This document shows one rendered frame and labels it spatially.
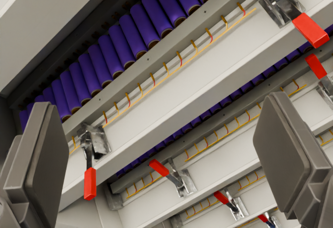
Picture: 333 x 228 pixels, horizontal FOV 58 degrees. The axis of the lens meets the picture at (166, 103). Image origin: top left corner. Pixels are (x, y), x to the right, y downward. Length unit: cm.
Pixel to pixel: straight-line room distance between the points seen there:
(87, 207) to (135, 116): 25
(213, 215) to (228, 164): 23
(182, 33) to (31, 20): 15
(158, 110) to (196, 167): 20
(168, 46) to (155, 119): 8
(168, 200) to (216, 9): 35
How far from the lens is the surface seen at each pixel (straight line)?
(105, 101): 38
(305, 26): 27
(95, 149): 38
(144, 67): 35
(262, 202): 67
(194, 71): 34
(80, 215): 56
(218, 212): 71
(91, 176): 35
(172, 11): 36
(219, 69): 33
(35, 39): 28
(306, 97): 48
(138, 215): 59
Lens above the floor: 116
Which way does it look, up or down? 40 degrees down
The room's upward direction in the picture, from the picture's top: 55 degrees counter-clockwise
